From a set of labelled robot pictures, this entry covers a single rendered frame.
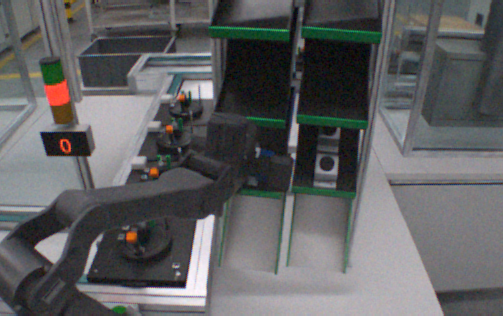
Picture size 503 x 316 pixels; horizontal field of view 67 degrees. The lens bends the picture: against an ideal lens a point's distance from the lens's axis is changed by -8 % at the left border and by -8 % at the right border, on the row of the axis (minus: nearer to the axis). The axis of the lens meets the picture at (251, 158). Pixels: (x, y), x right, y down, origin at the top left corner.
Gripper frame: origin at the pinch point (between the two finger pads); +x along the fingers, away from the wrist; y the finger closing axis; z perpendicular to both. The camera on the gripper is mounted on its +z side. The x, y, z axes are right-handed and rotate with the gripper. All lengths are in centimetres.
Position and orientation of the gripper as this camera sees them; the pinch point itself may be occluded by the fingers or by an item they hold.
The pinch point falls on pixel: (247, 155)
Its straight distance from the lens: 76.3
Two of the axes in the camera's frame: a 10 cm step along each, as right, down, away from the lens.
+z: 1.4, -9.4, -3.1
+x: 2.7, -2.7, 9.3
